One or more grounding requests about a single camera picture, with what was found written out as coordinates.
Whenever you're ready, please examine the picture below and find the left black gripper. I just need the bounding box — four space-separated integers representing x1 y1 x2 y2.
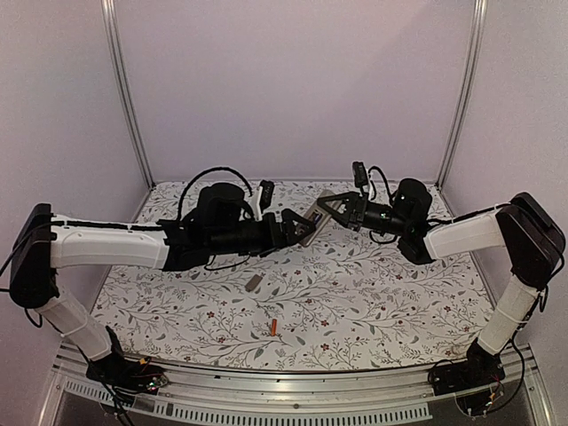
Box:
208 208 316 258

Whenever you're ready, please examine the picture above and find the grey remote battery cover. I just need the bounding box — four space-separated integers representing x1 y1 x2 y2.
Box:
245 274 264 293

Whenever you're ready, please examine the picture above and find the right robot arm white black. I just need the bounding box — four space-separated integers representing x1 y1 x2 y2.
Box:
317 178 566 395

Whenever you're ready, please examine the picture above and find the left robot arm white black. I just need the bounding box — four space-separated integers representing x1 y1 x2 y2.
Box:
2 181 315 393

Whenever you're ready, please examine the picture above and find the floral patterned table mat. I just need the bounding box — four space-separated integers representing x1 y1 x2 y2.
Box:
86 178 497 372

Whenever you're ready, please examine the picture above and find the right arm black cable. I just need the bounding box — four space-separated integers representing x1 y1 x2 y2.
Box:
367 165 396 201

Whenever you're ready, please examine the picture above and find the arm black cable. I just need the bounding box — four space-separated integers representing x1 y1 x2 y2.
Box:
367 165 396 201
177 166 255 218

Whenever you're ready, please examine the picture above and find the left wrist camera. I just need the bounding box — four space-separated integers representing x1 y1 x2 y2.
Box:
248 180 274 222

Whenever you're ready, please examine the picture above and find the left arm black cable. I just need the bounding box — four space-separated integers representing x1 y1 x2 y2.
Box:
177 166 255 218

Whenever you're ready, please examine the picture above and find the right aluminium frame post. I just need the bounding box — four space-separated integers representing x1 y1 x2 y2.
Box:
436 0 488 192

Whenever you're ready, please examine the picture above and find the aluminium frame post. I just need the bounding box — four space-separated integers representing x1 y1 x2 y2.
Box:
436 0 488 192
100 0 155 189

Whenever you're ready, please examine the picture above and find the aluminium front rail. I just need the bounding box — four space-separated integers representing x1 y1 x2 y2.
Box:
38 343 556 425

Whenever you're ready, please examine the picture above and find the left aluminium frame post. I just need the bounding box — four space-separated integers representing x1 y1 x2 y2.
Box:
100 0 155 189

